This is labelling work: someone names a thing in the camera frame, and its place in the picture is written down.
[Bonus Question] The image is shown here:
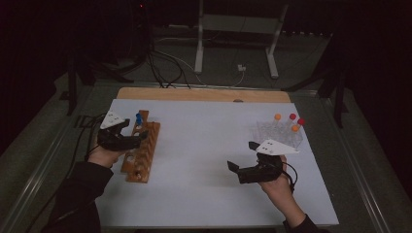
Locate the black cable bundle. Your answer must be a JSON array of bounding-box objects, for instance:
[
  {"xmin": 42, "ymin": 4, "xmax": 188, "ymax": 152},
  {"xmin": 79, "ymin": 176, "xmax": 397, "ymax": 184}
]
[{"xmin": 146, "ymin": 40, "xmax": 192, "ymax": 90}]

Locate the white cable with plug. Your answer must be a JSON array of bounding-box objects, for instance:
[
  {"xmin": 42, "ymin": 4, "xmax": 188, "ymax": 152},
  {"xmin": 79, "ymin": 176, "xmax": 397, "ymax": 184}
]
[{"xmin": 154, "ymin": 36, "xmax": 248, "ymax": 88}]

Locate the white table mat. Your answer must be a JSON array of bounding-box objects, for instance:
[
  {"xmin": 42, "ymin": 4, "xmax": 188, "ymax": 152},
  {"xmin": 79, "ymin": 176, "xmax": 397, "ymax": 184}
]
[{"xmin": 93, "ymin": 98, "xmax": 340, "ymax": 229}]

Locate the metal floor rail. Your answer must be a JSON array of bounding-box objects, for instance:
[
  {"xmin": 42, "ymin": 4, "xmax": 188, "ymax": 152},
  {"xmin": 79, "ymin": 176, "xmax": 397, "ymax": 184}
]
[
  {"xmin": 0, "ymin": 82, "xmax": 98, "ymax": 233},
  {"xmin": 319, "ymin": 93, "xmax": 395, "ymax": 233}
]

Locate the black floor cable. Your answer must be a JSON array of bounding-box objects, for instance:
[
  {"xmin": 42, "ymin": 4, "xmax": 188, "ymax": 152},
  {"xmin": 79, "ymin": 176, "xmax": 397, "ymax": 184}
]
[{"xmin": 24, "ymin": 112, "xmax": 109, "ymax": 233}]

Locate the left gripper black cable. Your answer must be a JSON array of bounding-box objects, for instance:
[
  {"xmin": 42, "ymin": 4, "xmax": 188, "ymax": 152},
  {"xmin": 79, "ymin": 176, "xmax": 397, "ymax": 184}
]
[{"xmin": 84, "ymin": 142, "xmax": 100, "ymax": 163}]

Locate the person's left hand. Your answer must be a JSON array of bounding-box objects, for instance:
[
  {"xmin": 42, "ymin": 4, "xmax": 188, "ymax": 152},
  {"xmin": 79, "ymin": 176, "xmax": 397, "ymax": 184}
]
[{"xmin": 86, "ymin": 138, "xmax": 128, "ymax": 169}]

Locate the white metal stand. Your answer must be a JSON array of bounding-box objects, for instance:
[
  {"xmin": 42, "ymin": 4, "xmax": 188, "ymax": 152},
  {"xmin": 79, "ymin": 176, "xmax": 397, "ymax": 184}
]
[{"xmin": 193, "ymin": 0, "xmax": 290, "ymax": 80}]

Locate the wooden test tube rack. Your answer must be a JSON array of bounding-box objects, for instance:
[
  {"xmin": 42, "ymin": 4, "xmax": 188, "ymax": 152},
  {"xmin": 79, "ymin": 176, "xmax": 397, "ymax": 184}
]
[{"xmin": 120, "ymin": 110, "xmax": 161, "ymax": 184}]

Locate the person's right hand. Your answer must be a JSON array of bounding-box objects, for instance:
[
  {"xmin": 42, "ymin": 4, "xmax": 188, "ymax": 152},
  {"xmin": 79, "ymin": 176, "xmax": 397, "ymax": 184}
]
[{"xmin": 257, "ymin": 154, "xmax": 294, "ymax": 204}]

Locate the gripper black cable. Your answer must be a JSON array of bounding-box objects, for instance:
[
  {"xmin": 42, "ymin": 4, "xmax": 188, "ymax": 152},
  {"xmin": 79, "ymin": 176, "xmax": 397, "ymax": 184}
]
[
  {"xmin": 281, "ymin": 160, "xmax": 299, "ymax": 195},
  {"xmin": 84, "ymin": 142, "xmax": 100, "ymax": 163}
]

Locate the orange-capped test tube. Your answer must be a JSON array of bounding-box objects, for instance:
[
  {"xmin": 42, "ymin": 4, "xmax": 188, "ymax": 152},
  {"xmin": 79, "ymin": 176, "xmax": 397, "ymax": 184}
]
[
  {"xmin": 271, "ymin": 113, "xmax": 283, "ymax": 131},
  {"xmin": 288, "ymin": 124, "xmax": 299, "ymax": 144}
]

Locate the black stand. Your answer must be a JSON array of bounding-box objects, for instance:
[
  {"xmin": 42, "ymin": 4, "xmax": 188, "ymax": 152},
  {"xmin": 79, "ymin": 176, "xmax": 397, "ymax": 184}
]
[
  {"xmin": 65, "ymin": 52, "xmax": 134, "ymax": 117},
  {"xmin": 281, "ymin": 30, "xmax": 350, "ymax": 129}
]

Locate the clear plastic test tube rack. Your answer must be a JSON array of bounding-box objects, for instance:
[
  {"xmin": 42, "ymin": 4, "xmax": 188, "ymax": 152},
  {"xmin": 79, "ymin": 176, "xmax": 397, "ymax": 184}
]
[{"xmin": 252, "ymin": 119, "xmax": 304, "ymax": 150}]

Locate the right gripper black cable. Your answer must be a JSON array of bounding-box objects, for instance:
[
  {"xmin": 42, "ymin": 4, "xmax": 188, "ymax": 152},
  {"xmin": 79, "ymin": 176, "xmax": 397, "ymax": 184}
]
[{"xmin": 281, "ymin": 160, "xmax": 299, "ymax": 195}]

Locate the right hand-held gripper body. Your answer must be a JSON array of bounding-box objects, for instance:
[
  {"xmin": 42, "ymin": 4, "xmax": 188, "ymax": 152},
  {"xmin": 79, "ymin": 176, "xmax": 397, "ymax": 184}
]
[{"xmin": 237, "ymin": 138, "xmax": 301, "ymax": 185}]

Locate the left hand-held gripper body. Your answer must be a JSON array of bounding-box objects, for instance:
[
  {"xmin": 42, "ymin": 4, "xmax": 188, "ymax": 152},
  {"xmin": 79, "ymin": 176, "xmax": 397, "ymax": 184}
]
[{"xmin": 96, "ymin": 111, "xmax": 143, "ymax": 152}]

